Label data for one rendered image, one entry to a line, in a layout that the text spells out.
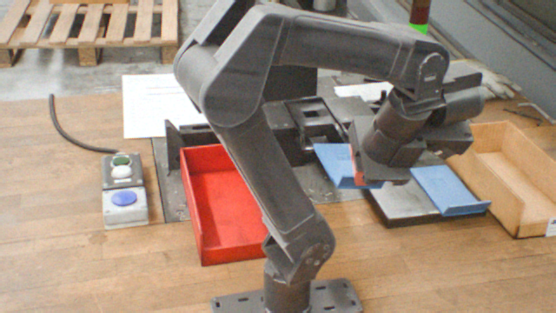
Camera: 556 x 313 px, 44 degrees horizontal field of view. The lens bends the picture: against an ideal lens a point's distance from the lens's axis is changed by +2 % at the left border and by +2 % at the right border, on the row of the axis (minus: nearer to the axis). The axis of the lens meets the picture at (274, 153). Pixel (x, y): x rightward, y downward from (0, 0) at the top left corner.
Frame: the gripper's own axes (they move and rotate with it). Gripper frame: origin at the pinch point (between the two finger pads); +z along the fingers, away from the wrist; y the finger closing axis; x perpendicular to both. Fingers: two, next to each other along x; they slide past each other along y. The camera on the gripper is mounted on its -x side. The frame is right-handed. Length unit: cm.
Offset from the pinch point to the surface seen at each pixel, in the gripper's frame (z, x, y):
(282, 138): 15.9, 6.1, 17.6
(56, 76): 224, 62, 193
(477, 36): 46, -63, 73
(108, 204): 17.0, 35.9, 5.2
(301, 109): 16.4, 1.4, 24.4
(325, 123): 13.5, -1.5, 19.5
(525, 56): 31, -62, 53
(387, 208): 10.1, -8.1, 0.6
